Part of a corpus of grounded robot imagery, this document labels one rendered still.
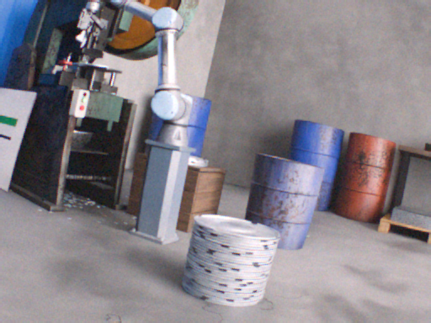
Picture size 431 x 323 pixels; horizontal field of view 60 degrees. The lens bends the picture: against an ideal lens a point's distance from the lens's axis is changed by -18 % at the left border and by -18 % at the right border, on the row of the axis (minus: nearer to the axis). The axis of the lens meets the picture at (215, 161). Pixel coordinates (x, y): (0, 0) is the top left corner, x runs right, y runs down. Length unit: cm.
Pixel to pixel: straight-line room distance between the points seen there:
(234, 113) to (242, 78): 47
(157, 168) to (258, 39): 394
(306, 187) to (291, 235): 27
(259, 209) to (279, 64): 333
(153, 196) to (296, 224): 82
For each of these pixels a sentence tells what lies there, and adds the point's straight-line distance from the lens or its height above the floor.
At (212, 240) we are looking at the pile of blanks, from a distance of 138.
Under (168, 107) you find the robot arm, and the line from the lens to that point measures 189.
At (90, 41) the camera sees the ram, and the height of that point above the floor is 93.
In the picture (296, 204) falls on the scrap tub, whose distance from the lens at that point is 240.
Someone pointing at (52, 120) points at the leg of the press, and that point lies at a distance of 231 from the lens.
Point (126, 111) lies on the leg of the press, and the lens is 254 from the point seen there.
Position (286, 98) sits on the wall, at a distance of 540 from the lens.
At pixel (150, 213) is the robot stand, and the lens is 205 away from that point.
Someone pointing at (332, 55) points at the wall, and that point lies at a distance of 536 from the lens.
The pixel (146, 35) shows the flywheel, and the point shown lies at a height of 107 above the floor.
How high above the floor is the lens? 52
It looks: 3 degrees down
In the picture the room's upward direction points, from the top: 12 degrees clockwise
